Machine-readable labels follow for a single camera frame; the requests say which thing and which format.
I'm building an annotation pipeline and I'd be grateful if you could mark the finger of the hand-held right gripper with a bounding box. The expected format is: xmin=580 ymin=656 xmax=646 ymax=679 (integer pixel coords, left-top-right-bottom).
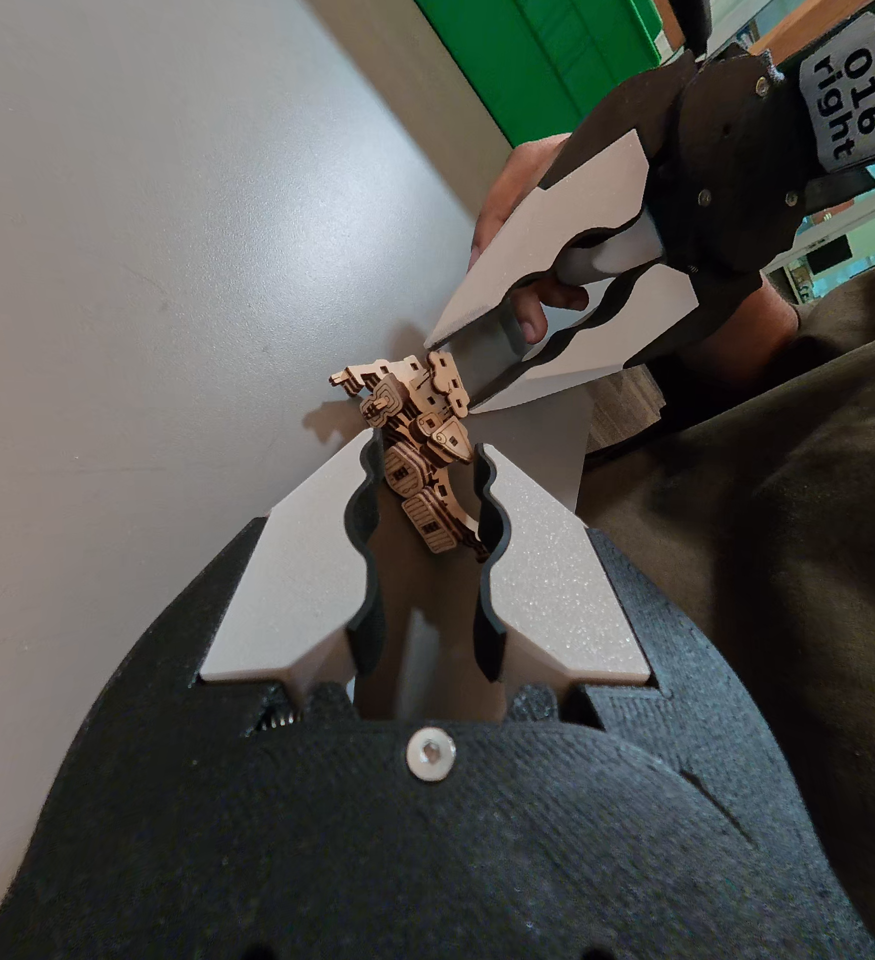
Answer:
xmin=475 ymin=264 xmax=701 ymax=412
xmin=424 ymin=129 xmax=650 ymax=352

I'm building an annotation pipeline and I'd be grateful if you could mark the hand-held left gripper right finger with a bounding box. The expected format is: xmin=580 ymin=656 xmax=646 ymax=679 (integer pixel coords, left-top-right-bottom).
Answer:
xmin=473 ymin=442 xmax=652 ymax=685

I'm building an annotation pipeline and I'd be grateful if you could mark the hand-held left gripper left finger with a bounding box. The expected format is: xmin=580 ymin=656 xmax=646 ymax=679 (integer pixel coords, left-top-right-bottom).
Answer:
xmin=199 ymin=433 xmax=388 ymax=706

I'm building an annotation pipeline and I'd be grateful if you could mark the wooden puzzle model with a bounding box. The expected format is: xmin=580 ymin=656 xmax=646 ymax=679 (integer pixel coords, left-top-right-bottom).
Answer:
xmin=327 ymin=358 xmax=493 ymax=565

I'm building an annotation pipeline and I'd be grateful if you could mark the person's right forearm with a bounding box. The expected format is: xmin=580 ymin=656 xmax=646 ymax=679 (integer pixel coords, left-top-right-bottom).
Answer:
xmin=696 ymin=281 xmax=802 ymax=366

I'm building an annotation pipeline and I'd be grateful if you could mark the grey desk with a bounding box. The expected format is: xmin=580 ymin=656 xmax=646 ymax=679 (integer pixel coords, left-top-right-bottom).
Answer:
xmin=0 ymin=0 xmax=596 ymax=954

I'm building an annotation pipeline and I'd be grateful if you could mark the person's right hand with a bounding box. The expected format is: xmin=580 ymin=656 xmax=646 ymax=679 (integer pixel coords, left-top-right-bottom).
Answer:
xmin=469 ymin=137 xmax=592 ymax=344

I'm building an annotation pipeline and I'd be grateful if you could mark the wooden railing beam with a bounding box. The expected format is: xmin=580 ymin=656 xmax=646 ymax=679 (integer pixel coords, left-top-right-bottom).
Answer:
xmin=748 ymin=0 xmax=875 ymax=65

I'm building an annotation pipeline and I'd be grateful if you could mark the green plastic bin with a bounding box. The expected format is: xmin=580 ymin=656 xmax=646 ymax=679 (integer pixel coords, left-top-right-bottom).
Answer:
xmin=415 ymin=0 xmax=664 ymax=147

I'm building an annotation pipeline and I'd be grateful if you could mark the person's olive clothing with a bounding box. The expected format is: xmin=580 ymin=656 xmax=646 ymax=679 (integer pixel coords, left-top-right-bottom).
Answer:
xmin=580 ymin=251 xmax=875 ymax=960

